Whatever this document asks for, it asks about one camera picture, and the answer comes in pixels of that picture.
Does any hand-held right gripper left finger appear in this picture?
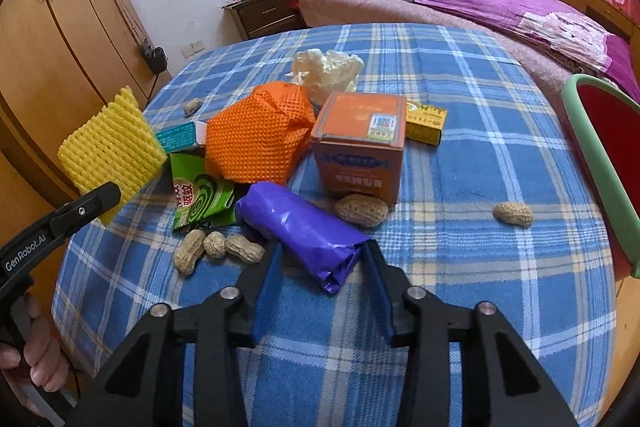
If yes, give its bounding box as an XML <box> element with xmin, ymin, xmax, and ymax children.
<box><xmin>75</xmin><ymin>242</ymin><xmax>286</xmax><ymax>427</ymax></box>

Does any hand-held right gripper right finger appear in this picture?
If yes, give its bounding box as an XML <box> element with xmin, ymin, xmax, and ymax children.
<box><xmin>362</xmin><ymin>239</ymin><xmax>566</xmax><ymax>427</ymax></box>

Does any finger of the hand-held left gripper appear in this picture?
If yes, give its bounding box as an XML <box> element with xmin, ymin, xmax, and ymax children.
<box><xmin>47</xmin><ymin>182</ymin><xmax>122</xmax><ymax>244</ymax></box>

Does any yellow foam fruit net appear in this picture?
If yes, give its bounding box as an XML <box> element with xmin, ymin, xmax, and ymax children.
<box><xmin>57</xmin><ymin>86</ymin><xmax>168</xmax><ymax>225</ymax></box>

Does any purple package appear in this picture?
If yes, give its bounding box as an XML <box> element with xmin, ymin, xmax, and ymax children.
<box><xmin>235</xmin><ymin>181</ymin><xmax>372</xmax><ymax>295</ymax></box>

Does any teal small carton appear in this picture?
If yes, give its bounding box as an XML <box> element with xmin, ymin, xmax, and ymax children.
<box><xmin>155</xmin><ymin>119</ymin><xmax>208</xmax><ymax>154</ymax></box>

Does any orange foam fruit net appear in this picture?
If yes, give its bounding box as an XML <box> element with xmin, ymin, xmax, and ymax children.
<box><xmin>205</xmin><ymin>82</ymin><xmax>317</xmax><ymax>185</ymax></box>

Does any red bin with green rim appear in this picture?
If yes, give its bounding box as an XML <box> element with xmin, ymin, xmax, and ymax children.
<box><xmin>561</xmin><ymin>74</ymin><xmax>640</xmax><ymax>280</ymax></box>

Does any person's left hand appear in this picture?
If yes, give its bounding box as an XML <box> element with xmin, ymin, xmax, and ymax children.
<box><xmin>0</xmin><ymin>294</ymin><xmax>71</xmax><ymax>418</ymax></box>

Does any large peanut in shell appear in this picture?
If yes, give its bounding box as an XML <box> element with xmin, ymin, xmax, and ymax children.
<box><xmin>334</xmin><ymin>194</ymin><xmax>390</xmax><ymax>228</ymax></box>

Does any blue plaid tablecloth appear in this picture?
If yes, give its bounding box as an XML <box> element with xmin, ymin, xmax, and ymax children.
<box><xmin>50</xmin><ymin>23</ymin><xmax>618</xmax><ymax>427</ymax></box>

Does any green mosquito coil box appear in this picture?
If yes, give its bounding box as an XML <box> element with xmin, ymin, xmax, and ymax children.
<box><xmin>169</xmin><ymin>152</ymin><xmax>238</xmax><ymax>234</ymax></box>

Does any orange brown square box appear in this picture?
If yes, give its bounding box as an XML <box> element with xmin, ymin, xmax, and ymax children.
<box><xmin>310</xmin><ymin>91</ymin><xmax>407</xmax><ymax>208</ymax></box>

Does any black hanging bag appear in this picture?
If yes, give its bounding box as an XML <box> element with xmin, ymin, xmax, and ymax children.
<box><xmin>140</xmin><ymin>39</ymin><xmax>168</xmax><ymax>75</ymax></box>

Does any small wooden block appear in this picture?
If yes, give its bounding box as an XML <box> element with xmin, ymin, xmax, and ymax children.
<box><xmin>404</xmin><ymin>99</ymin><xmax>448</xmax><ymax>146</ymax></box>

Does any wooden wardrobe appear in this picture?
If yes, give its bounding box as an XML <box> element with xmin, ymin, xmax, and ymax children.
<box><xmin>0</xmin><ymin>0</ymin><xmax>173</xmax><ymax>218</ymax></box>

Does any crumpled white tissue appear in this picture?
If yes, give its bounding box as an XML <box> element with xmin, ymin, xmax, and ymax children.
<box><xmin>287</xmin><ymin>48</ymin><xmax>364</xmax><ymax>108</ymax></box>

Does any dark wooden nightstand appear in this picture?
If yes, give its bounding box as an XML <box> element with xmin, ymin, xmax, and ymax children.
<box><xmin>222</xmin><ymin>0</ymin><xmax>306</xmax><ymax>40</ymax></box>

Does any bed with pink bedspread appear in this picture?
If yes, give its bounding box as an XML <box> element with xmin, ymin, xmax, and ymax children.
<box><xmin>292</xmin><ymin>0</ymin><xmax>640</xmax><ymax>108</ymax></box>

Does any purple floral quilt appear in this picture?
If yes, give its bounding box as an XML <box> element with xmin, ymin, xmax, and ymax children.
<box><xmin>290</xmin><ymin>0</ymin><xmax>640</xmax><ymax>90</ymax></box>

